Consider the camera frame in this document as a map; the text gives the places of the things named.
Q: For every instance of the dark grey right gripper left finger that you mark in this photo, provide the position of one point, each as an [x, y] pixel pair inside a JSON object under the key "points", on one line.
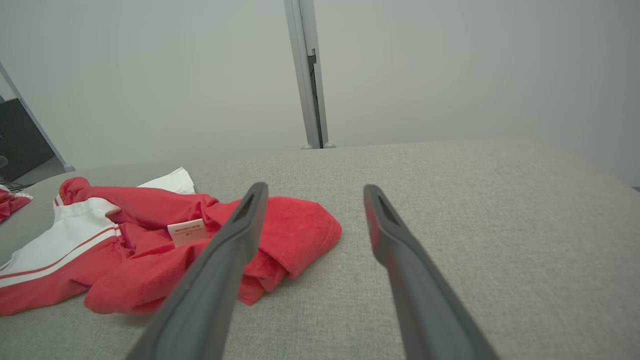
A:
{"points": [[210, 290]]}

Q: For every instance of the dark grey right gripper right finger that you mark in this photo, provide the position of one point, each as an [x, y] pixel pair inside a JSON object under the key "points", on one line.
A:
{"points": [[425, 305]]}

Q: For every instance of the red shirt with paper tag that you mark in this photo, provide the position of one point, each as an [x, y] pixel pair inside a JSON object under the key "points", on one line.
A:
{"points": [[295, 235]]}

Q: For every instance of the red shirt white sleeves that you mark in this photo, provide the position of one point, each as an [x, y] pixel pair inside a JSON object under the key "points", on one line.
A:
{"points": [[12, 202]]}

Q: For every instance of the black flat panel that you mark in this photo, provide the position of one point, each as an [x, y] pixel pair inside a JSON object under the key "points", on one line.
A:
{"points": [[20, 140]]}

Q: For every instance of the grey metal partition post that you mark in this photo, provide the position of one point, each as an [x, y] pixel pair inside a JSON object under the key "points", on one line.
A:
{"points": [[310, 75]]}

